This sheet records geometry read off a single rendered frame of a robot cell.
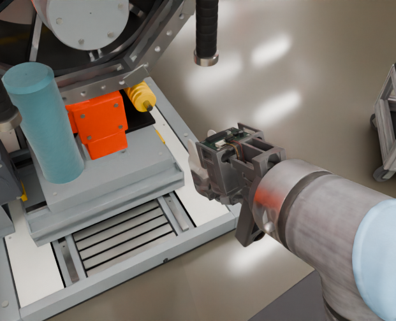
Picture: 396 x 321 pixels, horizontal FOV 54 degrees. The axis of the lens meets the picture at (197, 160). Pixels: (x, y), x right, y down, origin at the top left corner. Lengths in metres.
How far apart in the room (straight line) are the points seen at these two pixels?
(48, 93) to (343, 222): 0.55
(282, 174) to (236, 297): 0.87
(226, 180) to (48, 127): 0.40
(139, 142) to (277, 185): 0.94
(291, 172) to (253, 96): 1.44
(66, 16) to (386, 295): 0.54
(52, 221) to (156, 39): 0.65
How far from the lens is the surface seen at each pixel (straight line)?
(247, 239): 0.53
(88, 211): 1.22
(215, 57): 0.68
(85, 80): 0.91
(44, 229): 1.23
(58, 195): 1.21
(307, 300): 0.94
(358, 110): 1.88
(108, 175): 1.21
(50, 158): 0.82
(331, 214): 0.35
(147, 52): 0.90
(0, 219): 1.34
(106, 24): 0.67
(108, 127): 0.97
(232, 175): 0.47
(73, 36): 0.66
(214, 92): 1.83
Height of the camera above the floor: 1.14
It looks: 49 degrees down
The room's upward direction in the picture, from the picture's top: straight up
